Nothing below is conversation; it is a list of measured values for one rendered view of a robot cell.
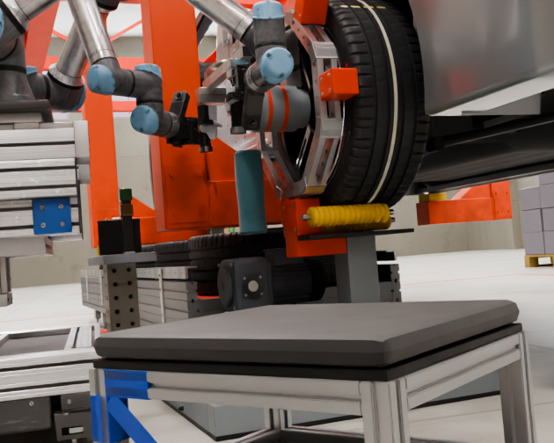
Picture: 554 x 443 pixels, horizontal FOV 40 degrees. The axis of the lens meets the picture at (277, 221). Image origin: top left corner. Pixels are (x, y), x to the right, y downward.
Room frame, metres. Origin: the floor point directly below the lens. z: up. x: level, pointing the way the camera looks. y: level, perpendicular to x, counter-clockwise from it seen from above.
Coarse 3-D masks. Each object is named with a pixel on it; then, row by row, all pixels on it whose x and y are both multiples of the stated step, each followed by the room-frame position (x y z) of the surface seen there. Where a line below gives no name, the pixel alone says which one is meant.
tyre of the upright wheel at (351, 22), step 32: (352, 0) 2.22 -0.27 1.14; (352, 32) 2.06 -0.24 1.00; (416, 32) 2.15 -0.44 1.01; (352, 64) 2.04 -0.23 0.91; (384, 64) 2.07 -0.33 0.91; (416, 64) 2.09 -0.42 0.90; (384, 96) 2.05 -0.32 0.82; (416, 96) 2.09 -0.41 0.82; (352, 128) 2.07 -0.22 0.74; (384, 128) 2.07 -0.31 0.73; (416, 128) 2.11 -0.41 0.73; (352, 160) 2.09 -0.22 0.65; (384, 160) 2.12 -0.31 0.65; (416, 160) 2.16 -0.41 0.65; (352, 192) 2.18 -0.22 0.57; (384, 192) 2.22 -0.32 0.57
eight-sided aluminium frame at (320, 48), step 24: (288, 24) 2.21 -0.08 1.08; (312, 48) 2.06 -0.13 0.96; (312, 72) 2.08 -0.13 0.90; (336, 120) 2.06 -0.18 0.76; (264, 144) 2.52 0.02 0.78; (312, 144) 2.12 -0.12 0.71; (336, 144) 2.10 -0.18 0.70; (264, 168) 2.50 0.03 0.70; (312, 168) 2.14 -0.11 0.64; (288, 192) 2.31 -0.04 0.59; (312, 192) 2.20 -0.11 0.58
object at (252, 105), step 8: (248, 96) 1.90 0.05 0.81; (256, 96) 1.91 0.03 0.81; (248, 104) 1.91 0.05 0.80; (256, 104) 1.92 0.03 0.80; (248, 112) 1.92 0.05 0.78; (256, 112) 1.93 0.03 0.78; (248, 120) 1.93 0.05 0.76; (256, 120) 1.94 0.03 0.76; (248, 128) 1.94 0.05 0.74; (256, 128) 1.95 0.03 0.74
